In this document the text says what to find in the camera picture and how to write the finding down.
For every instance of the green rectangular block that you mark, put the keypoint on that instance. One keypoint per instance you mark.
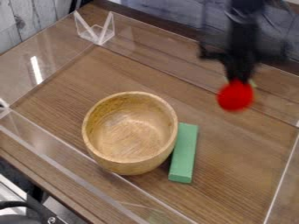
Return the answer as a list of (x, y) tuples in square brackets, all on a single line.
[(183, 154)]

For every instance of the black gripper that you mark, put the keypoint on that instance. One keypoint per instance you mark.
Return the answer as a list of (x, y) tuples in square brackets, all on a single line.
[(246, 49)]

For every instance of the red plush fruit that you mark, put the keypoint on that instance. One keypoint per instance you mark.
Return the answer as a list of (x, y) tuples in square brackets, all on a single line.
[(235, 96)]

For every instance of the black metal bracket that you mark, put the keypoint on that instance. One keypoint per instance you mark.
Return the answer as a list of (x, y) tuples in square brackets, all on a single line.
[(39, 212)]

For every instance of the clear acrylic tray walls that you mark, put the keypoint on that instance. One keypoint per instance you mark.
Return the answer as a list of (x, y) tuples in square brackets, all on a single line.
[(97, 53)]

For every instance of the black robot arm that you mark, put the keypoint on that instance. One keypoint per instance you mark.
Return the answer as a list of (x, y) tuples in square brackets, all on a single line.
[(244, 11)]

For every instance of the wooden bowl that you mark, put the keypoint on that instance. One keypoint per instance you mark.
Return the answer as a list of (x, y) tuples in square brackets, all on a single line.
[(129, 130)]

